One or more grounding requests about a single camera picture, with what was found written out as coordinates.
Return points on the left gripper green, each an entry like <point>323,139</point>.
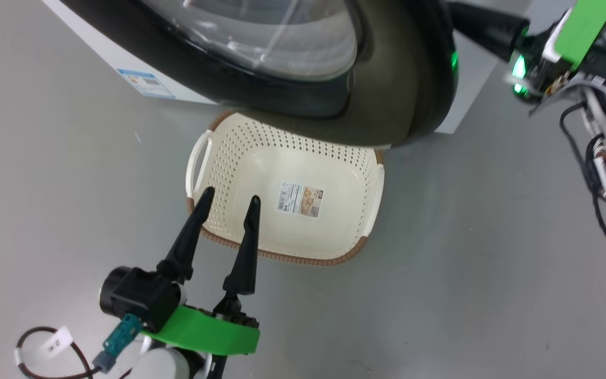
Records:
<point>203,331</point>

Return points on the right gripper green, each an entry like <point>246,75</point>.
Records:
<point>582,31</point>

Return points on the black glass washing machine door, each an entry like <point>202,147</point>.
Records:
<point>387,79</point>

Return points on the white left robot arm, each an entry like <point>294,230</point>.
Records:
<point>166,366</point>

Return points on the cream perforated laundry basket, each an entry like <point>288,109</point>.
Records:
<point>261,168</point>

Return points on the basket product label sticker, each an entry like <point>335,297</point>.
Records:
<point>300,200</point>

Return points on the blue energy label sticker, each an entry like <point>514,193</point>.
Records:
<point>145,83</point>

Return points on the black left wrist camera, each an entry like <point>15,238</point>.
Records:
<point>134,297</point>

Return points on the teal left camera connector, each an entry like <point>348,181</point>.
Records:
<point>119,339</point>

